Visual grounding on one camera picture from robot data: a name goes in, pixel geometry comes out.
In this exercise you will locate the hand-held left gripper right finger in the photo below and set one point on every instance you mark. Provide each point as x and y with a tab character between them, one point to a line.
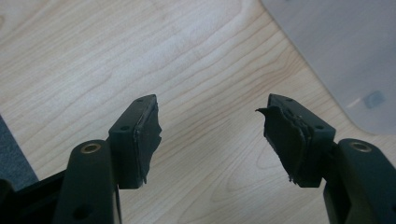
292	140

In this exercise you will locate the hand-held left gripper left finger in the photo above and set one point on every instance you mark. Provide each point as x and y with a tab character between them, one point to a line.
130	143

